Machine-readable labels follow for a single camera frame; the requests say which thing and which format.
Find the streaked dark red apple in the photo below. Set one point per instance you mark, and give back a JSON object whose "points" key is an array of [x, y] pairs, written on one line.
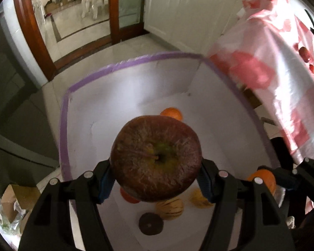
{"points": [[151, 141]]}

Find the cardboard box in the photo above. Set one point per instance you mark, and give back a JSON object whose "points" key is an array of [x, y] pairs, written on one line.
{"points": [[23, 198]]}

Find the clear plastic bag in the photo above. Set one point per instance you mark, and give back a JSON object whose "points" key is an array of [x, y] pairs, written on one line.
{"points": [[2, 222]]}

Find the red white checked tablecloth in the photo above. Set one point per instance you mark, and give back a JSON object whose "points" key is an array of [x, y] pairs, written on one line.
{"points": [[264, 44]]}

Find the white kitchen cabinet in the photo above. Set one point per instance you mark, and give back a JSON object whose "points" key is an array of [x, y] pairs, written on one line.
{"points": [[188, 13]]}

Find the wooden framed glass door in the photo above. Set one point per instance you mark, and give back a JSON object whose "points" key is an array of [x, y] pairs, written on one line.
{"points": [[28, 31]]}

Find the yellow round fruit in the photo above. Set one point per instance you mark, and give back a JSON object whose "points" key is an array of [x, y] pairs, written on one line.
{"points": [[198, 200]]}

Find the dark grey cabinet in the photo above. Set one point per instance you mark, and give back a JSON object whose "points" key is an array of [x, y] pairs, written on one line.
{"points": [[13, 96]]}

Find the large red tomato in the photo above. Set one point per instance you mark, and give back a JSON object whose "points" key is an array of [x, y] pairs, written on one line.
{"points": [[128, 199]]}

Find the small orange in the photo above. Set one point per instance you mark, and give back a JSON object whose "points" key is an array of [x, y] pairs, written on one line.
{"points": [[172, 113], [265, 177]]}

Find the yellow striped pepino melon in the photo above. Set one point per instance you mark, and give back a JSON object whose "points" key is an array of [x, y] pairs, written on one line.
{"points": [[170, 209]]}

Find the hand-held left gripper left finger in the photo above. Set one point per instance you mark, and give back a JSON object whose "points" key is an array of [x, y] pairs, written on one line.
{"points": [[107, 188]]}

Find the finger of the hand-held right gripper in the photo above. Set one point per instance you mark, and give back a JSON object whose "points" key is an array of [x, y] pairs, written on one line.
{"points": [[287, 180]]}

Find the white box with purple edge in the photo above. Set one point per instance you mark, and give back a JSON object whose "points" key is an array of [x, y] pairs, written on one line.
{"points": [[107, 104]]}

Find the dark red smooth apple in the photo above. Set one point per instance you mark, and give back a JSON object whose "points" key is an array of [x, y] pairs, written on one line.
{"points": [[304, 54]]}

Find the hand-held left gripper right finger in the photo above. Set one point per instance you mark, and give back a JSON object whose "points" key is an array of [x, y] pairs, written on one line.
{"points": [[205, 187]]}

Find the dark brown round fruit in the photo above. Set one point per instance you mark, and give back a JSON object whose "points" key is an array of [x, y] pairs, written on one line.
{"points": [[151, 223]]}

